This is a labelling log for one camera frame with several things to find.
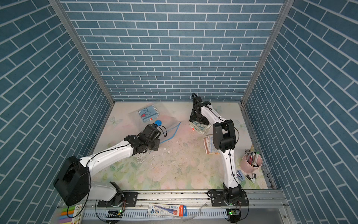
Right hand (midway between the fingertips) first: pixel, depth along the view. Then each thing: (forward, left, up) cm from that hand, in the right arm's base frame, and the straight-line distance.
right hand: (198, 122), depth 104 cm
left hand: (-23, +24, +5) cm, 34 cm away
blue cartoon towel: (+5, +39, 0) cm, 40 cm away
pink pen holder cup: (-32, -30, +6) cm, 44 cm away
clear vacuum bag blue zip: (+3, +47, -3) cm, 47 cm away
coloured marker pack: (-62, +61, -2) cm, 87 cm away
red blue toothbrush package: (-56, +15, -2) cm, 58 cm away
